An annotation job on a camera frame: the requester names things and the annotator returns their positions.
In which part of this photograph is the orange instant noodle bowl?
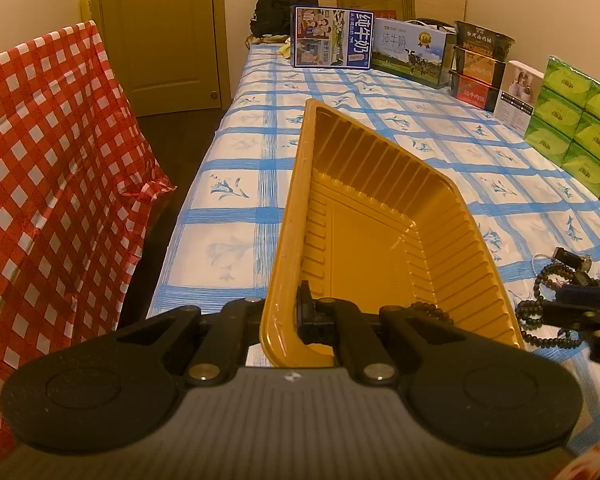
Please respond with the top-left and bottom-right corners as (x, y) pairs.
(452, 45), (508, 86)

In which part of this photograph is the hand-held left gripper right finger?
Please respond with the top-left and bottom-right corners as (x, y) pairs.
(294, 281), (463, 387)

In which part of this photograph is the stack of green tissue packs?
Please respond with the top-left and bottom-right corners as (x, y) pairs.
(522, 55), (600, 198)

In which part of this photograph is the black bag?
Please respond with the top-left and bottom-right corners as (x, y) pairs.
(250, 0), (295, 39)

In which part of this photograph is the white product box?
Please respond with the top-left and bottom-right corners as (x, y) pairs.
(494, 60), (546, 136)

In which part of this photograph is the dark bead necklace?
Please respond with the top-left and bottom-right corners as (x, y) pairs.
(515, 260), (588, 350)

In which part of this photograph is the olive wooden door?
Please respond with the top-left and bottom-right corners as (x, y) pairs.
(89, 0), (231, 117)

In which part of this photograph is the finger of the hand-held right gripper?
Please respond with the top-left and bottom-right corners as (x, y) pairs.
(542, 285), (600, 333)
(553, 247), (600, 291)

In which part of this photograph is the green cow milk box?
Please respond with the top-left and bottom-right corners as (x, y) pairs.
(371, 17), (458, 90)

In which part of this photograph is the golden plastic tray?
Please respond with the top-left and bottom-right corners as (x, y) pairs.
(260, 98), (527, 368)

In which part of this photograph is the blue checked bed sheet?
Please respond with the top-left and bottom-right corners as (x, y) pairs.
(145, 42), (600, 466)

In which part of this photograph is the red checkered cloth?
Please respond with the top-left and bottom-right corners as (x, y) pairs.
(0, 20), (177, 461)

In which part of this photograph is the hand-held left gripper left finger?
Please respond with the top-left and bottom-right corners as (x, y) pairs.
(115, 297), (267, 387)

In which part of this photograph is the blue milk carton box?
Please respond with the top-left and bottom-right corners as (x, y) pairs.
(290, 6), (377, 69)

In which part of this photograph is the red instant noodle bowl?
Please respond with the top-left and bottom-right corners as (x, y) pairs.
(449, 71), (503, 113)

